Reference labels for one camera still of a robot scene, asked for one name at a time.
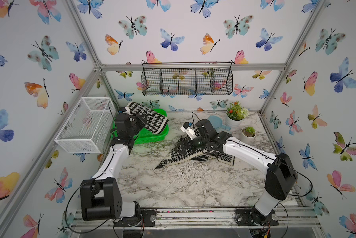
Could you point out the white wire mesh basket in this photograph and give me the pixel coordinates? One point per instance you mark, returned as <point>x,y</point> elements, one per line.
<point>87,126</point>

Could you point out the succulent in white pot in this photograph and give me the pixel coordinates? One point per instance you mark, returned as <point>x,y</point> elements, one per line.
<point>248,135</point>

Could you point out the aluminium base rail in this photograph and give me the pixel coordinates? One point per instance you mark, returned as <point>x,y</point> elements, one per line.
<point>206,218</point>

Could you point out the black wire wall basket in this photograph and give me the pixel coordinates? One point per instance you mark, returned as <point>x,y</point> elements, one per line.
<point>186,78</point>

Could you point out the flower plant in white pot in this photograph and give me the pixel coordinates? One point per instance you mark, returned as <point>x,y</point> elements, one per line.
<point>235,114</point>

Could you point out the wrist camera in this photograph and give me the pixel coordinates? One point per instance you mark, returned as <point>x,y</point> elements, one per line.
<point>189,129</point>
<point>124,110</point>

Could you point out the green plastic basket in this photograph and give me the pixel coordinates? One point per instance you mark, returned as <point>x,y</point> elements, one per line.
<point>143,132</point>

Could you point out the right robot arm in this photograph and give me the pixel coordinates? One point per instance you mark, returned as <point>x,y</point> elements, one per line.
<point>278,169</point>

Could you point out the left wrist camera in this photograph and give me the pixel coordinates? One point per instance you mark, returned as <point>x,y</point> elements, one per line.
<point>124,110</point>

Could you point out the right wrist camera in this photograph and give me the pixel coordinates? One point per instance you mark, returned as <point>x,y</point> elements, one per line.
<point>189,129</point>

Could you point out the light blue plastic scoop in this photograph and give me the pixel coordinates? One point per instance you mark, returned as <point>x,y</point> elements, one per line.
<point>217,123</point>

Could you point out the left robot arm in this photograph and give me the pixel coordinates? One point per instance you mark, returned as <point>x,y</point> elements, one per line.
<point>100,196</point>

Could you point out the black white knitted scarf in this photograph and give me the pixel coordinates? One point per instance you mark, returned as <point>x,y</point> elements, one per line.
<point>156,124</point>

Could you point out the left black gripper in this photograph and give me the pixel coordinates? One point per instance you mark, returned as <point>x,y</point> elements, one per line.
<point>141,123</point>

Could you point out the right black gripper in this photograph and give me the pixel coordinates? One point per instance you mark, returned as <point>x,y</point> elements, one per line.
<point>189,144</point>

